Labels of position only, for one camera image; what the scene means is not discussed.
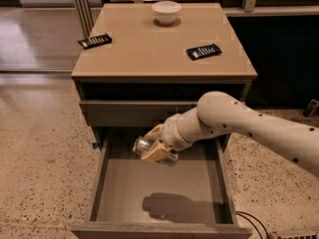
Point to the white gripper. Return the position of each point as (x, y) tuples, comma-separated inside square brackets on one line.
[(169, 132)]

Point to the silver redbull can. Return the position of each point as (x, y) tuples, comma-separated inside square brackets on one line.
[(142, 145)]

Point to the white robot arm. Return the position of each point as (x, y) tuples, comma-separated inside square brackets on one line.
[(218, 113)]

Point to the open grey middle drawer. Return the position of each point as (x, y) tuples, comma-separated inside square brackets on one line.
[(135, 200)]

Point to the beige drawer cabinet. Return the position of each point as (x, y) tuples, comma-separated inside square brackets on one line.
[(146, 61)]

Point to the small blue floor tag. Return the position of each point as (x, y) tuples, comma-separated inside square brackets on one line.
[(95, 145)]

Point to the black snack packet right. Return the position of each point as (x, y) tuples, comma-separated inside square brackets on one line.
[(202, 52)]

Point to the black snack packet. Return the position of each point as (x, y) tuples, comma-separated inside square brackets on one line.
[(202, 52), (95, 41)]

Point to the black snack packet left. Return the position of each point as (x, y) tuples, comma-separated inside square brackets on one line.
[(95, 41)]

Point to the white ceramic bowl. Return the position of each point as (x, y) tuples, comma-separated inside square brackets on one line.
[(165, 12)]

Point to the dark object on floor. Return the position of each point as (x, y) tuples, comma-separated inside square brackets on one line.
[(311, 109)]

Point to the metal floor vent grille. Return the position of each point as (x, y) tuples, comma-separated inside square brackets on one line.
[(301, 234)]

